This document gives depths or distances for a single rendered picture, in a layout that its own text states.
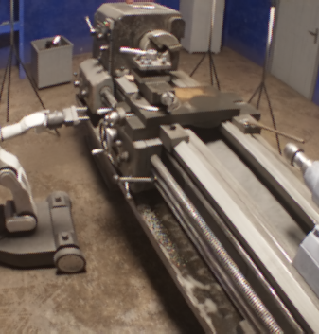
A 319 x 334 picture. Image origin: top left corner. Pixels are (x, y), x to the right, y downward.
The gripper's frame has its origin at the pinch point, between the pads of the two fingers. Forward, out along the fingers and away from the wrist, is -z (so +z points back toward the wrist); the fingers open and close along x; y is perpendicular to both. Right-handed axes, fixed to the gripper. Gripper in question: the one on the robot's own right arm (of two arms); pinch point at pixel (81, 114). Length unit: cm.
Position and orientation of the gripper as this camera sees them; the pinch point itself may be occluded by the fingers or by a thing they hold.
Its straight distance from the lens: 182.5
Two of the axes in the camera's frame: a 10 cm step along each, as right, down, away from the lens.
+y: 2.3, -4.9, -8.4
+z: -9.2, 1.8, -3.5
